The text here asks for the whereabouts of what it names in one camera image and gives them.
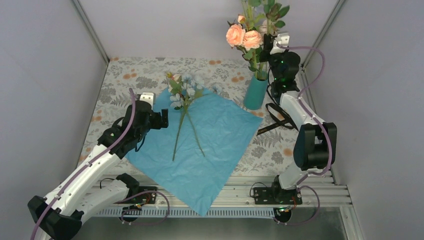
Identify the teal cylindrical vase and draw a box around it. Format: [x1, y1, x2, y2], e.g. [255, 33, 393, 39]
[243, 75, 268, 110]

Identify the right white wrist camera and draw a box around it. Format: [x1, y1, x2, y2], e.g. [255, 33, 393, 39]
[270, 31, 290, 55]

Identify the peach rose stem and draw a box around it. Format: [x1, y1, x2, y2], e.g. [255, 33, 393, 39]
[225, 14, 265, 80]

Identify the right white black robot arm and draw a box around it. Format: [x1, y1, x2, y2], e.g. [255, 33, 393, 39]
[258, 33, 337, 204]

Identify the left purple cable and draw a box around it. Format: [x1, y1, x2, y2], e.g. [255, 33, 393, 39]
[29, 87, 170, 240]

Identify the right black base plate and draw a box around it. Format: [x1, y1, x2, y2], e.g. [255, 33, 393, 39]
[249, 182, 303, 205]

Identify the aluminium rail frame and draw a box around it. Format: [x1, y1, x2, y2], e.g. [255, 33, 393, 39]
[81, 173, 363, 240]

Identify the black ribbon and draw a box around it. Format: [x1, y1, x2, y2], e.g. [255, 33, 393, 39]
[256, 103, 298, 136]

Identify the left aluminium corner post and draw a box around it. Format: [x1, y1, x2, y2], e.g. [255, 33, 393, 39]
[71, 0, 110, 65]

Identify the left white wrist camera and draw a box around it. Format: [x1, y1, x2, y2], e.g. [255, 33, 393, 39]
[138, 92, 156, 106]

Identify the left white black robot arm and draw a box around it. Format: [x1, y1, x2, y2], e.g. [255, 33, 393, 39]
[27, 95, 169, 240]

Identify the floral patterned table mat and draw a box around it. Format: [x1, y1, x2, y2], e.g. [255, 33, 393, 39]
[80, 57, 298, 177]

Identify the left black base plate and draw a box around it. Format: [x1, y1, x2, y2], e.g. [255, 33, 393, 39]
[120, 186, 158, 205]

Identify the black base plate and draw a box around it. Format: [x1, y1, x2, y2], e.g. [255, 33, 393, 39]
[249, 182, 303, 205]
[120, 186, 158, 205]

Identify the slotted grey cable duct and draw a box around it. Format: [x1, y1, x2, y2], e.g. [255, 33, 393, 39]
[94, 206, 275, 219]

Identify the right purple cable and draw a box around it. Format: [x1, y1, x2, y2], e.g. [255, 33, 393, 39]
[281, 46, 333, 227]

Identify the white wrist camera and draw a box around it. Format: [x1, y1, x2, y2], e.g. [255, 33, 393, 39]
[138, 92, 156, 106]
[270, 31, 290, 55]

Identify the right aluminium corner post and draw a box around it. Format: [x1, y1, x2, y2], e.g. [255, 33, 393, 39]
[302, 0, 346, 69]

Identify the blue wrapping paper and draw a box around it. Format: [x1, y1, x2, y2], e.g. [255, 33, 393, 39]
[126, 89, 263, 216]

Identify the artificial flower bouquet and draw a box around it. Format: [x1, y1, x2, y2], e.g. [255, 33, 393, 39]
[165, 71, 221, 161]

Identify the aluminium corner post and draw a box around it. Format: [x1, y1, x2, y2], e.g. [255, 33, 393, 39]
[302, 0, 346, 69]
[71, 0, 110, 65]

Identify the purple cable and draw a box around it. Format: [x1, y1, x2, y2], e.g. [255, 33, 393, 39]
[281, 46, 333, 227]
[29, 87, 170, 240]

